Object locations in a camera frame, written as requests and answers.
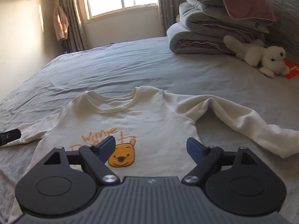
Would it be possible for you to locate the white Winnie the Pooh sweatshirt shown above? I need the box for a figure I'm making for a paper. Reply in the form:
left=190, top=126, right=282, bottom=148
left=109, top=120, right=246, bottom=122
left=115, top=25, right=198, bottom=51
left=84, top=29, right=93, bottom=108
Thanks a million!
left=0, top=85, right=299, bottom=224

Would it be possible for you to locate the grey curtain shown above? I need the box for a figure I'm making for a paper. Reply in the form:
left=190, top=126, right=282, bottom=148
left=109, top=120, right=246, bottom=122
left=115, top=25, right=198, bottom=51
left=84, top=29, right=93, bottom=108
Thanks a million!
left=158, top=0, right=185, bottom=35
left=59, top=0, right=86, bottom=53

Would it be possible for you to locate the folded grey quilt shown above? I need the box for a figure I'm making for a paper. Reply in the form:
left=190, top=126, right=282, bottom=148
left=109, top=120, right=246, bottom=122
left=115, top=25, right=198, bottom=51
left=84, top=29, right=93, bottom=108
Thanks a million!
left=167, top=0, right=272, bottom=55

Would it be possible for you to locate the grey curtain left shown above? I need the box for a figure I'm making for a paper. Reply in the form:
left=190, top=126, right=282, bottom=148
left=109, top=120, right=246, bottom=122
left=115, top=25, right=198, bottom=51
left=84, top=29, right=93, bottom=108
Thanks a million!
left=59, top=0, right=86, bottom=53

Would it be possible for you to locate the grey curtain right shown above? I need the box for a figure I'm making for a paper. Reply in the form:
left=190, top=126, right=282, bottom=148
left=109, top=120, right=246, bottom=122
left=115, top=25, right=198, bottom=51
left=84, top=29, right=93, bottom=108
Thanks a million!
left=158, top=0, right=185, bottom=35

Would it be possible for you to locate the white plush dog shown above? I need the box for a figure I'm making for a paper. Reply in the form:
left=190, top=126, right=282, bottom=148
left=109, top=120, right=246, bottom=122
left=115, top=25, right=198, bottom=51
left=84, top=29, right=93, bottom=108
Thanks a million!
left=223, top=35, right=290, bottom=78

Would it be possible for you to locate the orange book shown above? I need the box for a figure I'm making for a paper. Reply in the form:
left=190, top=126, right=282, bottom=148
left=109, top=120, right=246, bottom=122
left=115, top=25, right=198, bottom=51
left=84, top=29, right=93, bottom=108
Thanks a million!
left=284, top=59, right=299, bottom=80

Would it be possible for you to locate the pink hanging towel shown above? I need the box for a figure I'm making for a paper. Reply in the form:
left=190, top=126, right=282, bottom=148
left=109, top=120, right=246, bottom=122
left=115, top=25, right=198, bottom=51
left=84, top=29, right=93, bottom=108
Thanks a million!
left=53, top=5, right=69, bottom=41

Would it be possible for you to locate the grey quilted headboard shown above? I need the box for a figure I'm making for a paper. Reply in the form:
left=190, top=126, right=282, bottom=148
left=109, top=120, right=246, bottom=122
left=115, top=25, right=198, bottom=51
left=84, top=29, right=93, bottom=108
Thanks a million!
left=266, top=0, right=298, bottom=61

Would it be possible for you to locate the grey bed sheet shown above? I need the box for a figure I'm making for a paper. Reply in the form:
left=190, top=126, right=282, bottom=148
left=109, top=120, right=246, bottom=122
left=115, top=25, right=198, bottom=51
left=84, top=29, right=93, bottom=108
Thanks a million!
left=1, top=37, right=298, bottom=223

